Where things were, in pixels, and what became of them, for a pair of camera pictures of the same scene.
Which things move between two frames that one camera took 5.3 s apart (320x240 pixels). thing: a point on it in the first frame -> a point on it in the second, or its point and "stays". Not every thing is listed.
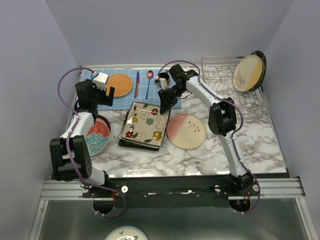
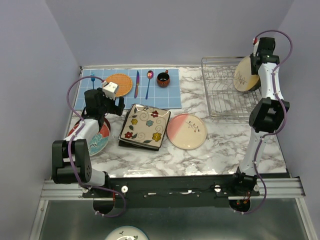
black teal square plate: (125, 143) stays
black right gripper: (166, 101) -> (253, 69)
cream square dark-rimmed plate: (145, 123) stays
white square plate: (139, 143) stays
